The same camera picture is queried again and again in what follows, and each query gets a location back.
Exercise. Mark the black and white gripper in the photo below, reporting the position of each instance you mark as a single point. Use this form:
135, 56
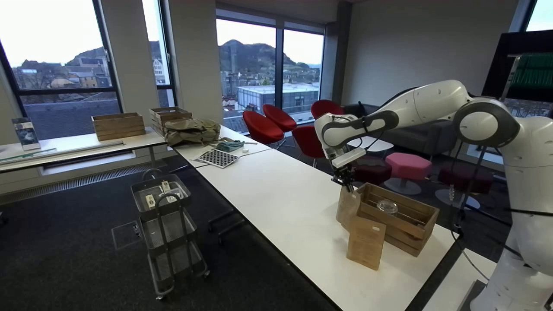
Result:
349, 167

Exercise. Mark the brown packet from box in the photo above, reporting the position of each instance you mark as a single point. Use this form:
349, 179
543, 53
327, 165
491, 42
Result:
348, 207

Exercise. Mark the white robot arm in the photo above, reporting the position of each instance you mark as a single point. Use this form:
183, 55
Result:
522, 279

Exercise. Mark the brown paper packet on table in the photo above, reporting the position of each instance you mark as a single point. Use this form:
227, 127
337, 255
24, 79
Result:
365, 243

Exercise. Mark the wooden crate box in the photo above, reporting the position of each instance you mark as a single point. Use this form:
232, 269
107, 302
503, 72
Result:
410, 227

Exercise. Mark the clear glass jar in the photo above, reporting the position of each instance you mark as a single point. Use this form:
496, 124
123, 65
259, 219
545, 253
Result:
387, 207

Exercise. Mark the red chair front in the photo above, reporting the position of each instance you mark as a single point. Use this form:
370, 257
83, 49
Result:
308, 143

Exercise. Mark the red chair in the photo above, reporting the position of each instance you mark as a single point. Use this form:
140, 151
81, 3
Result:
325, 106
308, 143
280, 118
261, 129

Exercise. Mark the pink ottoman stool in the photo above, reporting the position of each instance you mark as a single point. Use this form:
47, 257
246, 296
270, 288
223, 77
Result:
408, 170

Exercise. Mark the red chair right back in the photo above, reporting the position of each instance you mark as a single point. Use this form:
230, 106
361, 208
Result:
325, 106

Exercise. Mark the red chair middle back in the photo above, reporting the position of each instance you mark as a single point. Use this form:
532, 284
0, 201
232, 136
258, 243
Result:
280, 118

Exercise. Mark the red chair left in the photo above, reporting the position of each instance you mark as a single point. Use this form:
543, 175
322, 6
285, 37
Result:
261, 129

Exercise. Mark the dark red ottoman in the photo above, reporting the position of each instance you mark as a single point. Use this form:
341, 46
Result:
462, 182

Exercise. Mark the teal cloth item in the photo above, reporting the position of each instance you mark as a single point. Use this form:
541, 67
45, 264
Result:
228, 144

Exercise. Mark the olive green bag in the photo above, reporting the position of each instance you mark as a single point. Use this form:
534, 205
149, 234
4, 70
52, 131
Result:
190, 132

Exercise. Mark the stacked wooden trays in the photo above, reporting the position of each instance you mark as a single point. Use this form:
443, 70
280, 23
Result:
164, 118

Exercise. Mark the standing brochure sign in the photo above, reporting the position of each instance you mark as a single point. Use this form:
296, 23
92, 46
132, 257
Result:
26, 134

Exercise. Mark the wire basket trolley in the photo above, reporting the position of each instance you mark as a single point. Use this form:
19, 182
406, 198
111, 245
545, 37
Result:
168, 231

